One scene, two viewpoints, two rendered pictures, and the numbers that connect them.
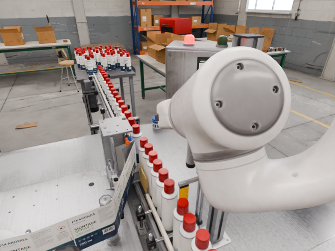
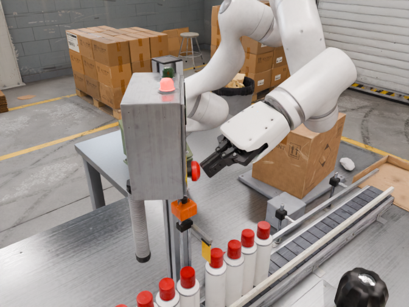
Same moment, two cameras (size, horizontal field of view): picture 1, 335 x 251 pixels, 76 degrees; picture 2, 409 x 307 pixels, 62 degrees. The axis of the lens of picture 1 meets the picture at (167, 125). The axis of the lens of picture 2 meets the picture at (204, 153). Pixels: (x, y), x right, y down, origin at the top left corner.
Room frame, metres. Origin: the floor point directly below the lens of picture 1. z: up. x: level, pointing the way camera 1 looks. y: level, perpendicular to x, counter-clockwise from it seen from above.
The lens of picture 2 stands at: (0.59, 0.50, 1.67)
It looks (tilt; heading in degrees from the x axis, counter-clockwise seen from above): 29 degrees down; 255
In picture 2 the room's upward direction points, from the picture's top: straight up
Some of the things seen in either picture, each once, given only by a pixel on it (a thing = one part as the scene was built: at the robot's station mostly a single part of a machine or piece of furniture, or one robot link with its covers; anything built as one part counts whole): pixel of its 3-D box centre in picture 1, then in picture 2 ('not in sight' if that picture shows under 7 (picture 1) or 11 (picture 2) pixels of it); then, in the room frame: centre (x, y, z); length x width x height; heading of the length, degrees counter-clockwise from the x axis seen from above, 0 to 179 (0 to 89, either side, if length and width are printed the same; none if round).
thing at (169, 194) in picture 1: (169, 204); (188, 303); (0.48, -0.01, 0.98); 0.05 x 0.05 x 0.20
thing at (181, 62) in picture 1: (202, 84); (159, 133); (0.51, -0.09, 1.38); 0.17 x 0.10 x 0.19; 78
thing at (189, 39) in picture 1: (189, 40); (167, 84); (0.50, -0.05, 1.49); 0.03 x 0.03 x 0.02
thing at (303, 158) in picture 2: not in sight; (297, 146); (-0.13, -0.62, 0.99); 0.30 x 0.24 x 0.27; 32
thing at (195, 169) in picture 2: not in sight; (192, 170); (0.46, -0.02, 1.33); 0.04 x 0.03 x 0.04; 78
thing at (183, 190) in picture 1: (183, 192); (206, 250); (0.43, -0.05, 1.09); 0.03 x 0.01 x 0.06; 113
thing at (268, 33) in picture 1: (258, 38); not in sight; (4.44, -1.75, 0.97); 0.43 x 0.42 x 0.37; 112
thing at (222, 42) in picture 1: (222, 41); (168, 72); (0.49, -0.12, 1.49); 0.03 x 0.03 x 0.02
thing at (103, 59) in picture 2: not in sight; (119, 67); (0.48, -4.07, 0.45); 1.20 x 0.84 x 0.89; 117
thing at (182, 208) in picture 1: (181, 225); (215, 282); (0.41, -0.04, 0.98); 0.05 x 0.05 x 0.20
